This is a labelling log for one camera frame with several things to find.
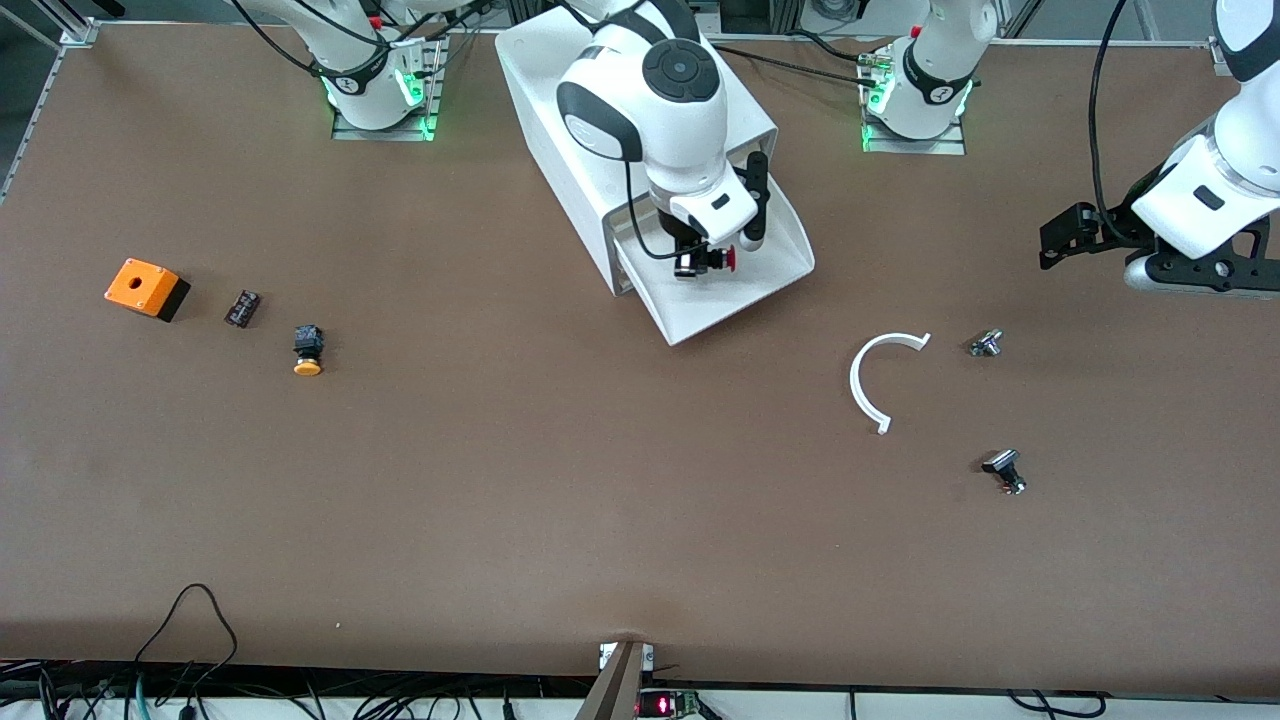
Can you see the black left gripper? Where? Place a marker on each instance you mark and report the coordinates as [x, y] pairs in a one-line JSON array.
[[1112, 228]]

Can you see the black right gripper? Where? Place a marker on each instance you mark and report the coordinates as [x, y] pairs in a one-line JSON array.
[[688, 247]]

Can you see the red push button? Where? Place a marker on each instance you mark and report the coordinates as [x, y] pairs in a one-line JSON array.
[[724, 260]]

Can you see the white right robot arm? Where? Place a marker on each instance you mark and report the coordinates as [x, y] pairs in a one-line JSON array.
[[650, 110]]

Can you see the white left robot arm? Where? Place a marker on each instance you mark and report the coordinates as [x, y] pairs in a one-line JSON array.
[[1220, 170]]

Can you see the orange push button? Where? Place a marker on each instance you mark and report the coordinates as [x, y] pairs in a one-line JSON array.
[[308, 345]]

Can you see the small silver metal connector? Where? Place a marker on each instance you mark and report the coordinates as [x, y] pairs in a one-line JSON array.
[[986, 344]]

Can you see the lower silver metal part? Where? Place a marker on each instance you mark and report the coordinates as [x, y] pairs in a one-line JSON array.
[[1000, 462]]

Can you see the device with red display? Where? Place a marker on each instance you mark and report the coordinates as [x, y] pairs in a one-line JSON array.
[[665, 705]]

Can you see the small black terminal block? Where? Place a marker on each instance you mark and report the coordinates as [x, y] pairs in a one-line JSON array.
[[243, 308]]

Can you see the aluminium arm base plate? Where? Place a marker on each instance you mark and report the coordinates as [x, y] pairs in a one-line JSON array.
[[400, 133], [940, 147]]

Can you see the white semicircular bracket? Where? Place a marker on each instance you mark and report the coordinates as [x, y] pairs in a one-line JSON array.
[[854, 382]]

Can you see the white mount bracket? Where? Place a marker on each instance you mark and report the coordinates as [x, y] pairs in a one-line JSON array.
[[606, 655]]

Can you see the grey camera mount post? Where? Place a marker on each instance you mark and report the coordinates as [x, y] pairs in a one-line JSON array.
[[615, 695]]

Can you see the orange button enclosure box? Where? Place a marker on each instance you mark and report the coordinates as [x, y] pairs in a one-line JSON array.
[[140, 282]]

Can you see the aluminium table edge rail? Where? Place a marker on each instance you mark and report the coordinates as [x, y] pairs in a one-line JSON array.
[[36, 115]]

